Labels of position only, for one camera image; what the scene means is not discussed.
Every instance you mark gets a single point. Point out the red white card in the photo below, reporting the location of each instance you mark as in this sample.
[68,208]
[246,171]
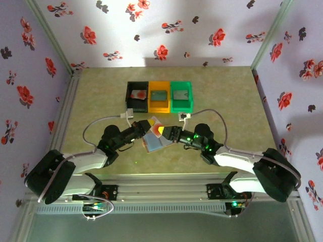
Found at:
[138,94]
[153,131]

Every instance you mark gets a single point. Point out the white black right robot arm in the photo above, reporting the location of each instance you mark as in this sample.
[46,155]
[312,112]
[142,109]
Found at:
[232,158]

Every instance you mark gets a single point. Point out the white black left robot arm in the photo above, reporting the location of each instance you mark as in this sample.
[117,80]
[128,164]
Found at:
[85,160]

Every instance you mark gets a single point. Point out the teal AION VIP card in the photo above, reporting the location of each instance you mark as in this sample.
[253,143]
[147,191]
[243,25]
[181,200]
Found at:
[159,95]

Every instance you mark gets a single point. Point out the grey card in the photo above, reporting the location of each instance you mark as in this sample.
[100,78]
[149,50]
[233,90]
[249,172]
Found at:
[180,95]

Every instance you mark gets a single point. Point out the yellow plastic bin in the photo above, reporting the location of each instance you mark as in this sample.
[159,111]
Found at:
[159,107]

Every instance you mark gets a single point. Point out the black plastic bin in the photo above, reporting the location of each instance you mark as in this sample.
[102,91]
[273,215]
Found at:
[137,107]

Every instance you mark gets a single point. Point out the green plastic bin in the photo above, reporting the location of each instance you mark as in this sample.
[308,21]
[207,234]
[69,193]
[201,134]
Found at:
[181,107]

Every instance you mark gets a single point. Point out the control board with green light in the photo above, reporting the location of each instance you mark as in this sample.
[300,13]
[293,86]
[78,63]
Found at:
[94,207]
[236,204]

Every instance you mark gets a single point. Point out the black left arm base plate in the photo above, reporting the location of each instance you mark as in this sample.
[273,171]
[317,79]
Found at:
[112,192]

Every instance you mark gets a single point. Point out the aluminium frame rail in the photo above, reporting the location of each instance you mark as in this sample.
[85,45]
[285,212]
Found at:
[161,189]

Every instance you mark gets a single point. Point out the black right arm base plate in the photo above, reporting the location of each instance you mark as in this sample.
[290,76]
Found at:
[213,191]

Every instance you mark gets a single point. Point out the aluminium table side rail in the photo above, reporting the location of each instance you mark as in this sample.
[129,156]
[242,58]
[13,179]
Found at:
[61,121]

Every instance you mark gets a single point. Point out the aluminium corner post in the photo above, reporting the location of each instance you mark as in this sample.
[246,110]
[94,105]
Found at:
[51,35]
[270,35]

